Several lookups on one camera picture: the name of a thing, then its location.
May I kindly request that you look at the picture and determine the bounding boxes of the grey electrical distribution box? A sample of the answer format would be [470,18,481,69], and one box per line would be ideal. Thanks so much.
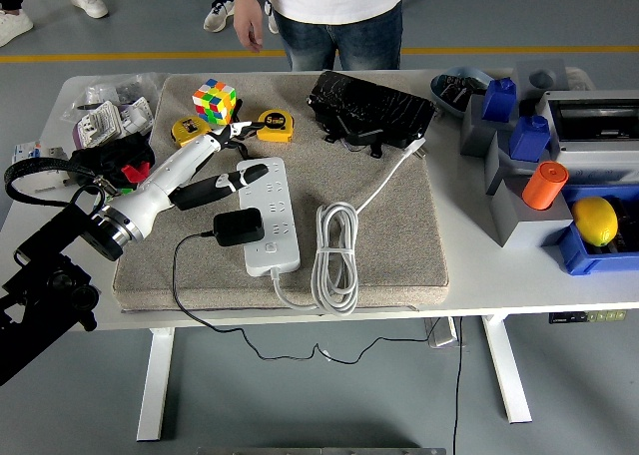
[536,89,639,187]

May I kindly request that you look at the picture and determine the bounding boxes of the black hanging cable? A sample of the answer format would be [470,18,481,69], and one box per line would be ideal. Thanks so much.
[451,317,465,455]

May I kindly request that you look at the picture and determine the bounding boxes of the yellow lemon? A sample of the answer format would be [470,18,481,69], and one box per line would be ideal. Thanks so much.
[570,197,620,248]

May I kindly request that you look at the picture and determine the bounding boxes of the silver metal box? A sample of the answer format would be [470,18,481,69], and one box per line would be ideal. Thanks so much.
[426,316,459,349]

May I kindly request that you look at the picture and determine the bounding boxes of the blue bottle-shaped block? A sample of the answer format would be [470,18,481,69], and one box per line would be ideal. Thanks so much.
[480,77,518,124]
[508,114,551,163]

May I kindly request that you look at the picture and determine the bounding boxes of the blue-grey bowl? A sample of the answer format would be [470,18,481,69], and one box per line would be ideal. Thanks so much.
[429,65,495,120]

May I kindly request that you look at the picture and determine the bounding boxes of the beige fabric item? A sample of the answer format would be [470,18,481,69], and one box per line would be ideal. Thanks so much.
[564,65,596,93]

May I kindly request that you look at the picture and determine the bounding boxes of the blue plastic bin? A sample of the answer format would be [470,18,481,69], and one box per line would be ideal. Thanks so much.
[541,184,639,277]

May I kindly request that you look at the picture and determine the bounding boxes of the black plug adapter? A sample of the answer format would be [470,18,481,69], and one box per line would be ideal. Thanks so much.
[213,208,266,248]

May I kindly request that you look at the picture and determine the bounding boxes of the clear plastic bag of parts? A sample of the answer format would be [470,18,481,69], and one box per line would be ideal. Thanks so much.
[62,73,166,122]

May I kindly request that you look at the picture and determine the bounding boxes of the black cloth with red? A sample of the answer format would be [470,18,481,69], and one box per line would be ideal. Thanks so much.
[68,134,156,190]

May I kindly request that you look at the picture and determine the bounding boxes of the white power strip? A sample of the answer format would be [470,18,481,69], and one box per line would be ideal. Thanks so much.
[235,156,303,278]

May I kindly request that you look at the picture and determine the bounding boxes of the grey block holder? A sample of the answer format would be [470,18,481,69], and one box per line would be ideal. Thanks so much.
[489,175,575,249]
[483,131,543,198]
[458,93,520,158]

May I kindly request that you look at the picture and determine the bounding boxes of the yellow tape measure marked five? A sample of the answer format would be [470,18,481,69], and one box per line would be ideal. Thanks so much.
[256,109,296,143]

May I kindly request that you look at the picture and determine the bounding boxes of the thin black cord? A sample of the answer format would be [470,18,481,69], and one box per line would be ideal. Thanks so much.
[171,230,445,365]

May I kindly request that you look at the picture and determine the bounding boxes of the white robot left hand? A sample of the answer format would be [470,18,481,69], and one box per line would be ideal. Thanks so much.
[104,120,270,244]

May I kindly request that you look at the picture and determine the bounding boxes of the person's right hand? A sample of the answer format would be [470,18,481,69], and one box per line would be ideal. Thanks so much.
[232,0,266,55]

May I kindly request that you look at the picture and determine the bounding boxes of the yellow tape measure pictured label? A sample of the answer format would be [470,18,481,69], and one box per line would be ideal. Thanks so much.
[170,117,214,148]

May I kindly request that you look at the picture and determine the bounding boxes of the black ribbed item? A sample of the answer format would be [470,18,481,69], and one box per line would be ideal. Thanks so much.
[611,198,639,254]

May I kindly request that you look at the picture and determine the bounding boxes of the white wall socket panel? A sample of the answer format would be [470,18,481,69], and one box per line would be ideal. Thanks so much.
[74,100,124,145]
[117,97,154,136]

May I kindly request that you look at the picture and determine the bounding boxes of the white table leg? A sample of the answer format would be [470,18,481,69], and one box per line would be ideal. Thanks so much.
[136,327,176,442]
[481,314,533,425]

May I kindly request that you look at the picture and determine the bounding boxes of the dark small parts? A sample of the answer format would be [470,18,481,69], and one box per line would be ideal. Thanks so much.
[439,74,493,113]

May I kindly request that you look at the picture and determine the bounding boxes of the white circuit breaker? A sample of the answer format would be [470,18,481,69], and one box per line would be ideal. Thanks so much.
[10,143,71,197]

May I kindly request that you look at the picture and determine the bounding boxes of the white power strip cable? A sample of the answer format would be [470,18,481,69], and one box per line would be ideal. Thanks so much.
[272,136,429,317]

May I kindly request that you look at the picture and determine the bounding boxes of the black wrist strap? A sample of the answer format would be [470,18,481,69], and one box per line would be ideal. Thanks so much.
[219,135,256,161]
[231,98,260,142]

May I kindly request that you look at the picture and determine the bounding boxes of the grey-brown mat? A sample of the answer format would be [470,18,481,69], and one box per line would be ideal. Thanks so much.
[112,72,450,312]

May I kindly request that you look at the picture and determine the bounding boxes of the black glossy pouch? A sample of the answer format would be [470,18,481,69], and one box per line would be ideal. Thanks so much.
[306,70,435,158]

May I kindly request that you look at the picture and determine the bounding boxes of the large colourful puzzle cube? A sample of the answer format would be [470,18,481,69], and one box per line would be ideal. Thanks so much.
[191,78,238,127]

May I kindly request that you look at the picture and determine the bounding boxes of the orange cylinder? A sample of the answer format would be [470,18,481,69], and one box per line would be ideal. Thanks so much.
[521,160,570,211]

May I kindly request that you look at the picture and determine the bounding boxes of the black table control panel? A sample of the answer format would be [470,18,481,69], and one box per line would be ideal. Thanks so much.
[548,308,628,325]

